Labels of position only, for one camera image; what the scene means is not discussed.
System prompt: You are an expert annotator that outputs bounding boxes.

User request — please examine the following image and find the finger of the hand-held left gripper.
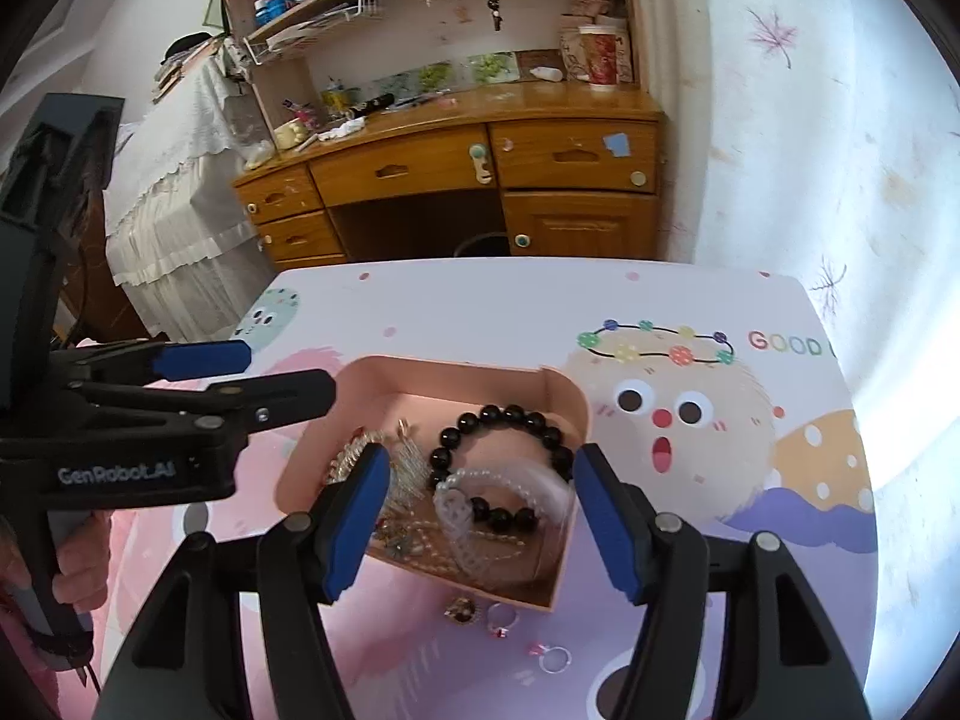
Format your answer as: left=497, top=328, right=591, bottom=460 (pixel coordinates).
left=49, top=339, right=252, bottom=391
left=71, top=369, right=337, bottom=440

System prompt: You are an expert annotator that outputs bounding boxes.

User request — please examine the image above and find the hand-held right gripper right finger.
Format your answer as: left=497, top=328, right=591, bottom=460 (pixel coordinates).
left=572, top=441, right=875, bottom=720

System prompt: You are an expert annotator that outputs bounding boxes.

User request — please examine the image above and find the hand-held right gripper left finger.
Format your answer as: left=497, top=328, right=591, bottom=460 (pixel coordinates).
left=90, top=441, right=392, bottom=720

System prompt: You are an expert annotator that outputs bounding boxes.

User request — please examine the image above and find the small pearl bracelet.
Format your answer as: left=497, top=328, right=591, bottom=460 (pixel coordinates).
left=390, top=525, right=526, bottom=571

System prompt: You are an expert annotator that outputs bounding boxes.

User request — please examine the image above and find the white pearl bracelet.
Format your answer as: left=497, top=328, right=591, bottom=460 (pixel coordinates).
left=442, top=465, right=575, bottom=518

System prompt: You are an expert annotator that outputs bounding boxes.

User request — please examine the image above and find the pink plastic tray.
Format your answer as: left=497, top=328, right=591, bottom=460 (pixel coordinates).
left=274, top=355, right=593, bottom=611

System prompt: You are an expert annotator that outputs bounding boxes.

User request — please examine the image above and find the black bead bracelet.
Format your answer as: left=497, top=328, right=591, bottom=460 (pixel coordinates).
left=429, top=403, right=569, bottom=531

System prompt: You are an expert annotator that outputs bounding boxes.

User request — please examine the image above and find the person's left hand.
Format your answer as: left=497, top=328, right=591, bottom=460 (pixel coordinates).
left=0, top=510, right=113, bottom=620

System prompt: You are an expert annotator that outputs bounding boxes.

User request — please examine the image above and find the brown wooden door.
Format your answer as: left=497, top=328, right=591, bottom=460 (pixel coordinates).
left=52, top=165, right=162, bottom=350

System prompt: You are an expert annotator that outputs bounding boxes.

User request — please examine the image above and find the white lace cloth cover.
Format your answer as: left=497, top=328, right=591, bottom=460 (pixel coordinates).
left=101, top=64, right=278, bottom=342

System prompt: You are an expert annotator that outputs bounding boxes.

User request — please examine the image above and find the cartoon printed tablecloth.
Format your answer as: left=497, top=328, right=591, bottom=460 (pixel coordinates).
left=97, top=256, right=880, bottom=720

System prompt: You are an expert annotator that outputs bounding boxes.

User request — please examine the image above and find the wooden desk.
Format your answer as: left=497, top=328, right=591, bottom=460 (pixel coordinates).
left=232, top=82, right=668, bottom=267

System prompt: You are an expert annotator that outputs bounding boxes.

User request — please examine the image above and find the pile of papers and books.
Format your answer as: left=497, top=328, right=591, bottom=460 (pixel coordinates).
left=154, top=34, right=226, bottom=102

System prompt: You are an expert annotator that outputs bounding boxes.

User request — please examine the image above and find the wooden bookshelf hutch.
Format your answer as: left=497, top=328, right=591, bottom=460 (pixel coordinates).
left=206, top=0, right=653, bottom=128

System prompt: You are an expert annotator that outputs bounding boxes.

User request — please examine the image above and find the red patterned paper cup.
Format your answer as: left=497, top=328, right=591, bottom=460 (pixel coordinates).
left=577, top=24, right=620, bottom=89

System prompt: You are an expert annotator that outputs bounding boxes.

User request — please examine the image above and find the white wire basket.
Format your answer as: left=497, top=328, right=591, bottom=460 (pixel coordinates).
left=240, top=0, right=387, bottom=68

